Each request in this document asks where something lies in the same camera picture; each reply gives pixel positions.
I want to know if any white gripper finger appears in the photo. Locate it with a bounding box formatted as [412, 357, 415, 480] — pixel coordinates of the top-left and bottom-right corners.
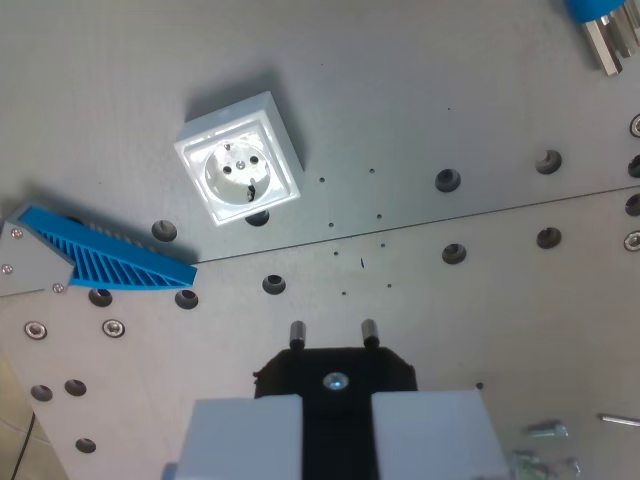
[371, 388, 511, 480]
[161, 394, 305, 480]

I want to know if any black plug with two pins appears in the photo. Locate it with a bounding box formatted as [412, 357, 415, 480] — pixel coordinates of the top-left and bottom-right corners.
[253, 318, 419, 480]

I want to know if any loose silver bolt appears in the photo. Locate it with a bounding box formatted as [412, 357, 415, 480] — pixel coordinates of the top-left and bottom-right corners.
[523, 421, 570, 441]

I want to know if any loose silver screws pile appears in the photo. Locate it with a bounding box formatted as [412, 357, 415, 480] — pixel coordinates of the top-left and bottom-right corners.
[507, 448, 583, 480]

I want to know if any thin metal pin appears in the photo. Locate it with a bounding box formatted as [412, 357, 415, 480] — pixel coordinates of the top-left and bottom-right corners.
[598, 411, 640, 428]

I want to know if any blue ribbed wedge part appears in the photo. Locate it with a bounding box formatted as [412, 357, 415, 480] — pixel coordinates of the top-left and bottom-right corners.
[16, 203, 199, 292]

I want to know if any blue plastic cap part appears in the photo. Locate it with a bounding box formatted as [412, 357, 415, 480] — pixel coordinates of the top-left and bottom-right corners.
[563, 0, 632, 24]

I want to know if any thin black cable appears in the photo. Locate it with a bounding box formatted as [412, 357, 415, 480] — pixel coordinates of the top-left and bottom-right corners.
[8, 412, 37, 480]

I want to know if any white wall socket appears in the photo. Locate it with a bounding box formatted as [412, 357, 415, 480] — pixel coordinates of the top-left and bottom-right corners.
[173, 91, 305, 228]

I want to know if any grey bracket plate with screws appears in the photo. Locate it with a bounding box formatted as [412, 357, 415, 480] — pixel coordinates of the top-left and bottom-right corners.
[0, 216, 76, 299]

